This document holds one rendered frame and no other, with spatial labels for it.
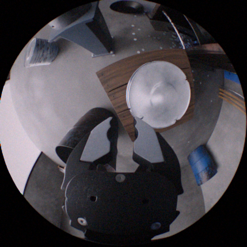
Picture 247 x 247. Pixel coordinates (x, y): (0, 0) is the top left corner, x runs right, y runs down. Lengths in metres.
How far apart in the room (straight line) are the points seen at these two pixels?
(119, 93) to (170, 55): 0.26
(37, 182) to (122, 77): 4.20
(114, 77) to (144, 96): 0.13
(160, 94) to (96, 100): 0.55
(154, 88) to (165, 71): 0.08
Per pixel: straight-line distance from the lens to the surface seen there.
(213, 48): 0.49
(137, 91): 0.28
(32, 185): 4.16
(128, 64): 0.29
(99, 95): 0.68
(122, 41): 0.71
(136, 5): 1.10
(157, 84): 0.29
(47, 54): 0.96
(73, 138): 0.39
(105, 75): 0.29
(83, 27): 0.35
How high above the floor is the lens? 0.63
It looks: 57 degrees down
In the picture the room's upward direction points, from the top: 177 degrees counter-clockwise
